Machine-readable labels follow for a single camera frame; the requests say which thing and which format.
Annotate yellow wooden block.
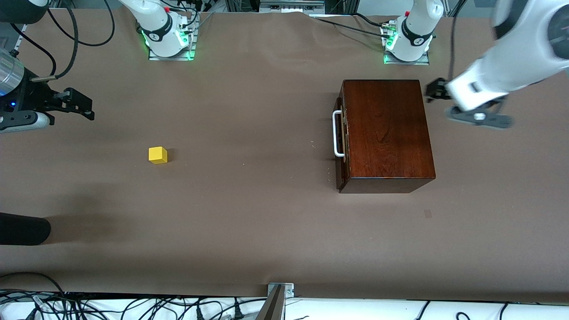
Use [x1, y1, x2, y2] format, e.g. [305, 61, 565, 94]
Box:
[148, 146, 168, 165]

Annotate wooden drawer with white handle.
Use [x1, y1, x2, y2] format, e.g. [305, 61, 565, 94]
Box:
[333, 87, 352, 191]

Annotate dark brown wooden cabinet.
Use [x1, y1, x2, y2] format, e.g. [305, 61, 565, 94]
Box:
[341, 80, 436, 194]

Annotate black cylindrical object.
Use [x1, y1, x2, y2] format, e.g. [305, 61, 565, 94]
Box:
[0, 212, 51, 246]

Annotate grey device box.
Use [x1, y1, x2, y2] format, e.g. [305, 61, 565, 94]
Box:
[259, 0, 326, 13]

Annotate brown paper table cover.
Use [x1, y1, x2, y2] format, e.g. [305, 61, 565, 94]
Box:
[0, 9, 569, 304]

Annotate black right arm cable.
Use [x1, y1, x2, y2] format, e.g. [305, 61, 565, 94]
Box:
[9, 0, 115, 83]

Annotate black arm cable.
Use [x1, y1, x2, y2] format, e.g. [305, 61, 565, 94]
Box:
[450, 13, 459, 81]
[9, 0, 115, 83]

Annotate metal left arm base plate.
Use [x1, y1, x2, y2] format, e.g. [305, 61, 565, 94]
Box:
[383, 22, 430, 66]

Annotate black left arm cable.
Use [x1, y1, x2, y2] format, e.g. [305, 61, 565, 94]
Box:
[450, 13, 459, 81]

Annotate aluminium frame rail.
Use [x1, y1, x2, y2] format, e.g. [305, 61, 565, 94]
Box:
[15, 20, 30, 52]

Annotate thin black table cable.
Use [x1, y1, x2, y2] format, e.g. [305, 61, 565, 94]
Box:
[311, 16, 392, 38]

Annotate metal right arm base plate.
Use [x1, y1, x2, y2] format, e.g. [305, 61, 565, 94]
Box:
[148, 13, 196, 61]

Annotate tangled black cables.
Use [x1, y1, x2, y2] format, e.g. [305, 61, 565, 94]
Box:
[0, 272, 267, 320]

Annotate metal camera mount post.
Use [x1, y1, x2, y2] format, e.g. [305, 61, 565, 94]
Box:
[256, 282, 295, 320]

